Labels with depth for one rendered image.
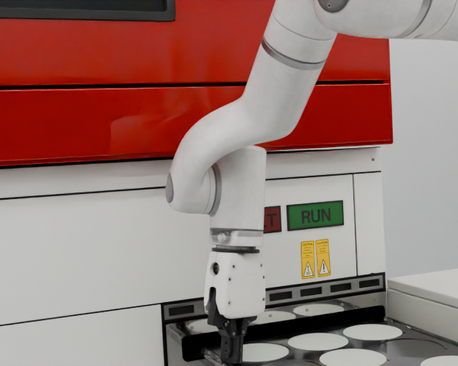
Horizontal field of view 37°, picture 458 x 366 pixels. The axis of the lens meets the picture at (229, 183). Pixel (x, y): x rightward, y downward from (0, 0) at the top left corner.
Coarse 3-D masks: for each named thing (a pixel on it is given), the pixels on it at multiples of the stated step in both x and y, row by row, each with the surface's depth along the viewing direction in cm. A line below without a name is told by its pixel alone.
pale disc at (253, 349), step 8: (248, 344) 115; (256, 344) 115; (264, 344) 115; (272, 344) 115; (248, 352) 111; (256, 352) 110; (264, 352) 110; (272, 352) 110; (280, 352) 110; (288, 352) 110; (248, 360) 106; (256, 360) 106; (264, 360) 106
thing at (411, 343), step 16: (288, 336) 119; (400, 336) 115; (416, 336) 115; (304, 352) 109; (320, 352) 109; (384, 352) 107; (400, 352) 107; (416, 352) 107; (432, 352) 106; (448, 352) 105
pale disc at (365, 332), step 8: (352, 328) 122; (360, 328) 122; (368, 328) 121; (376, 328) 121; (384, 328) 121; (392, 328) 120; (352, 336) 117; (360, 336) 117; (368, 336) 116; (376, 336) 116; (384, 336) 116; (392, 336) 116
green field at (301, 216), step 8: (296, 208) 125; (304, 208) 125; (312, 208) 126; (320, 208) 126; (328, 208) 127; (336, 208) 128; (296, 216) 125; (304, 216) 125; (312, 216) 126; (320, 216) 126; (328, 216) 127; (336, 216) 128; (296, 224) 125; (304, 224) 125; (312, 224) 126; (320, 224) 126; (328, 224) 127
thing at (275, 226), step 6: (264, 210) 122; (270, 210) 123; (276, 210) 123; (264, 216) 122; (270, 216) 123; (276, 216) 123; (264, 222) 122; (270, 222) 123; (276, 222) 123; (264, 228) 122; (270, 228) 123; (276, 228) 123
